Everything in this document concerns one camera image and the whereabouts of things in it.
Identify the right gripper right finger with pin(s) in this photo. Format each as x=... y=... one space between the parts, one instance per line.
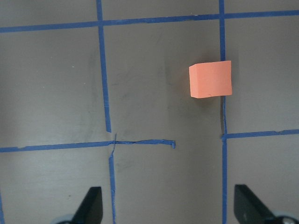
x=249 y=209

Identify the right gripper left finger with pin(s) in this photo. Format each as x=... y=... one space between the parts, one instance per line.
x=90 y=210

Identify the orange foam cube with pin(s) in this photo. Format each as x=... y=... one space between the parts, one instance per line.
x=210 y=79

